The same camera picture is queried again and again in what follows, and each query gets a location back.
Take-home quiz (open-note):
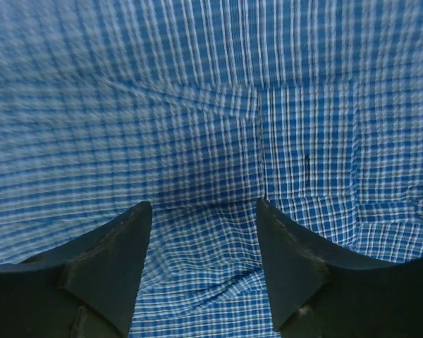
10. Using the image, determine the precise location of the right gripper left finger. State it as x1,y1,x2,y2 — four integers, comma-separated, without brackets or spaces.
0,201,152,337

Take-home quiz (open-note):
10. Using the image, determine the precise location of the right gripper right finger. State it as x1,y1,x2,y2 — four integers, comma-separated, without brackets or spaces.
256,199,423,337

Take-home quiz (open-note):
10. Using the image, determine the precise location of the blue plaid long sleeve shirt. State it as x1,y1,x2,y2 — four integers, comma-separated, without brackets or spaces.
0,1,423,337

